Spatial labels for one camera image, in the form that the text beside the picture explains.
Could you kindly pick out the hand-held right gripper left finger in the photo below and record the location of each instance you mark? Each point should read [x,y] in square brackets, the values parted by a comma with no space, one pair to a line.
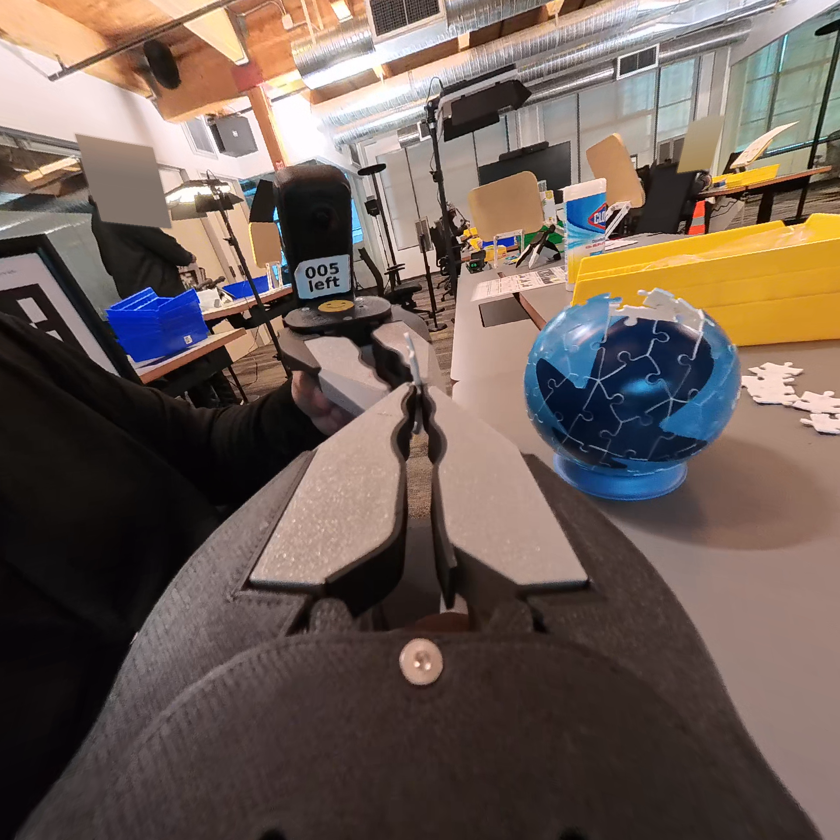
[341,499]

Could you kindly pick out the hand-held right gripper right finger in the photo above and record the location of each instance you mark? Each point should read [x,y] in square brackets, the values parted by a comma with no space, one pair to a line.
[499,512]

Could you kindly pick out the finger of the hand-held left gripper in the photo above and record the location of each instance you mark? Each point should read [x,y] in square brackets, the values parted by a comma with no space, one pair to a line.
[344,374]
[428,367]

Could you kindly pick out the single white puzzle piece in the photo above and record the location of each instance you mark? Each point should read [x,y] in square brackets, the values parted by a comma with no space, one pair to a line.
[415,367]

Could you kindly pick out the blue round ball stand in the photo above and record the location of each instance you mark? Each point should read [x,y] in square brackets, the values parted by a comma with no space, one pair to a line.
[617,484]

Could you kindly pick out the blue puzzle ball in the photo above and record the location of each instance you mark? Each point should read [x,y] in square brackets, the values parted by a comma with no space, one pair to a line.
[623,394]

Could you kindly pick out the pile of puzzle pieces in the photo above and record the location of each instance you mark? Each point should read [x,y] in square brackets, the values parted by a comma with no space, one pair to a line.
[771,387]

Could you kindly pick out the person's left forearm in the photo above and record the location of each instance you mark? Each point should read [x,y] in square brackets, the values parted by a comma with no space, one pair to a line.
[164,420]

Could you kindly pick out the person's left hand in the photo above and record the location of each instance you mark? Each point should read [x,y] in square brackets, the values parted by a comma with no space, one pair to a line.
[315,403]

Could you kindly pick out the black swivel chair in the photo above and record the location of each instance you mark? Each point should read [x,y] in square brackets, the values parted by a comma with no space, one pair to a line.
[390,282]

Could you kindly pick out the small blue bin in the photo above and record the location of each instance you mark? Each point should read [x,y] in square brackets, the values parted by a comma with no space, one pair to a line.
[244,287]

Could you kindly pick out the printed instruction sheet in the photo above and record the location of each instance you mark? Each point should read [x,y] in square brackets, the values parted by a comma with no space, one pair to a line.
[518,283]

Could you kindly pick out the black light stand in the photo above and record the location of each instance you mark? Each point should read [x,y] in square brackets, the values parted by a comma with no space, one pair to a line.
[441,216]

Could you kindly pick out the spare gripper on table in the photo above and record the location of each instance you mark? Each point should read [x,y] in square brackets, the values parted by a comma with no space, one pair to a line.
[538,246]

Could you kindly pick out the stack of blue bins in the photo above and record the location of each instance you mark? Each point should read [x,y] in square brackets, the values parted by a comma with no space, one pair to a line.
[154,325]

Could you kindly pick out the black studio light panel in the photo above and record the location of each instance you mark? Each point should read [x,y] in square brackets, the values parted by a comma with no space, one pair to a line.
[482,108]

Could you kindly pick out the disinfecting wipes canister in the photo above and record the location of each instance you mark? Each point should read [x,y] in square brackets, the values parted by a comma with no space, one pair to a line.
[587,223]

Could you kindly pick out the black television screen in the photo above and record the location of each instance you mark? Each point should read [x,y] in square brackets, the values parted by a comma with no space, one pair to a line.
[525,164]

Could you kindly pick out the yellow plastic bin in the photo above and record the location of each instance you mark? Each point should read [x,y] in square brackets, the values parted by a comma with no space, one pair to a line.
[689,275]
[787,321]

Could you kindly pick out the black framed tag board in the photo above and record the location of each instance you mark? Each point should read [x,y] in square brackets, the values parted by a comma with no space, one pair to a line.
[39,295]

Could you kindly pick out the yellow flat tray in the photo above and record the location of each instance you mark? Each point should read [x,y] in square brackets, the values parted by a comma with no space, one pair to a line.
[748,176]

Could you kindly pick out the black wall speaker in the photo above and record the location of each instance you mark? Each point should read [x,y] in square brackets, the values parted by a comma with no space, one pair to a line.
[233,134]

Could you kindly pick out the silver air duct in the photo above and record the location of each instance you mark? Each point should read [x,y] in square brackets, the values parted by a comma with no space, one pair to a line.
[525,72]

